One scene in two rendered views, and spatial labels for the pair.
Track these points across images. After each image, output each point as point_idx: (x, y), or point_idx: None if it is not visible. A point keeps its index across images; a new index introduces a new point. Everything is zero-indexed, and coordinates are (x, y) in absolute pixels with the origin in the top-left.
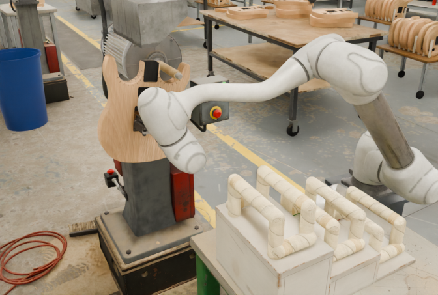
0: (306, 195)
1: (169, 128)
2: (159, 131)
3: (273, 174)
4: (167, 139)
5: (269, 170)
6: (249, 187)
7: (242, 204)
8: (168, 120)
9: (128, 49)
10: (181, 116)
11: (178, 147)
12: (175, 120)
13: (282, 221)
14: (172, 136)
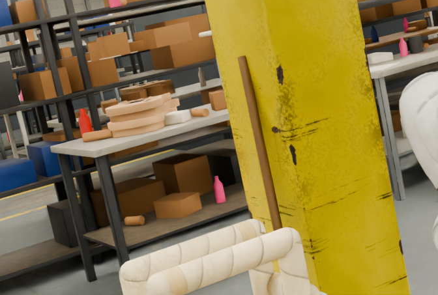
0: (176, 271)
1: (422, 154)
2: (416, 156)
3: (251, 239)
4: (429, 177)
5: (268, 234)
6: (205, 234)
7: (268, 289)
8: (418, 136)
9: None
10: (437, 136)
11: None
12: (426, 139)
13: (120, 278)
14: (431, 172)
